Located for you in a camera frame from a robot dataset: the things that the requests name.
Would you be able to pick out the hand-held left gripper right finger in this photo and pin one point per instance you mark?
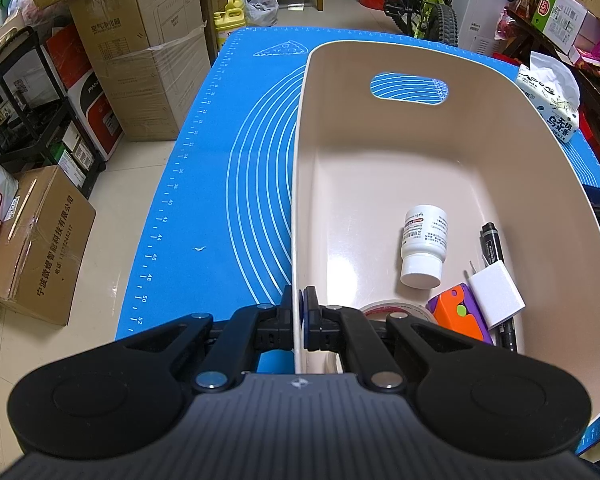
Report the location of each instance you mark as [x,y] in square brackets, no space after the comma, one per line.
[308,310]

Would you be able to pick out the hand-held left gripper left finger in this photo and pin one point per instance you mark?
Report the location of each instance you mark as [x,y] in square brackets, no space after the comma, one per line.
[285,320]

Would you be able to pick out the clear tape roll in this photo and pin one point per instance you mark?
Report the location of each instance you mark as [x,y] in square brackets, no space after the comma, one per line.
[405,305]

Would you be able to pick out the orange purple toy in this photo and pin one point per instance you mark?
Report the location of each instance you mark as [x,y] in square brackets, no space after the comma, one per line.
[460,317]

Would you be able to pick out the beige plastic bin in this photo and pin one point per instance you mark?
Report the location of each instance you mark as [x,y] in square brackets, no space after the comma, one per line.
[405,160]

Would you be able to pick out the white charger plug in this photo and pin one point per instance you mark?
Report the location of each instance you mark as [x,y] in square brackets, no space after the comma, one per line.
[497,295]

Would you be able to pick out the black marker pen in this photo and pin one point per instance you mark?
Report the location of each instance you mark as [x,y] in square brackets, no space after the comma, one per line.
[491,245]

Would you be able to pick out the white medicine bottle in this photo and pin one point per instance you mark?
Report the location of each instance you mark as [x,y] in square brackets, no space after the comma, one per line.
[425,240]

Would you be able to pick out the blue silicone mat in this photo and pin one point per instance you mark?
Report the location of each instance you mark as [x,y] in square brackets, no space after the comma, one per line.
[205,185]

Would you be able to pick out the brown printed cardboard box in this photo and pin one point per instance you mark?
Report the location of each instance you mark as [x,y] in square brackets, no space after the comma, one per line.
[35,250]

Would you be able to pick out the green white small box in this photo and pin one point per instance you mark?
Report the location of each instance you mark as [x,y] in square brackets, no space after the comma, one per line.
[70,160]

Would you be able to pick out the white red appliance box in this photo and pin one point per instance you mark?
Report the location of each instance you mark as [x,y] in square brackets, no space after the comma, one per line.
[97,120]

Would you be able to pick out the yellow oil jug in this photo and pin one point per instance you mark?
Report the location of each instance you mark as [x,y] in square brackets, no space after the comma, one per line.
[236,12]
[227,35]

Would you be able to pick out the translucent plastic bag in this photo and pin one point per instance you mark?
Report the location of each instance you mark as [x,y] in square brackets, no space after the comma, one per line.
[260,7]

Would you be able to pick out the white tissue pack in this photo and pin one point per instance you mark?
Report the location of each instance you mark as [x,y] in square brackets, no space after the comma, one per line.
[545,105]

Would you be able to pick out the green black bicycle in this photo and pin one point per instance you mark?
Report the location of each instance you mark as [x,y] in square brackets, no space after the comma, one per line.
[447,20]

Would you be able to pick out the red cardboard box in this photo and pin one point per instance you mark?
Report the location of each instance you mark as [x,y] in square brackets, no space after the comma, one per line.
[67,55]

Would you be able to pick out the brown air purifier box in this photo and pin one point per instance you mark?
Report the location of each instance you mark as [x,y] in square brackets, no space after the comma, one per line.
[130,5]

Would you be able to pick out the tall white carton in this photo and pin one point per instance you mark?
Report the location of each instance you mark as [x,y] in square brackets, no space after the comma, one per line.
[485,5]

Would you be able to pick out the black utility cart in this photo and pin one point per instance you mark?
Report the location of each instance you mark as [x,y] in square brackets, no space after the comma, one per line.
[17,35]

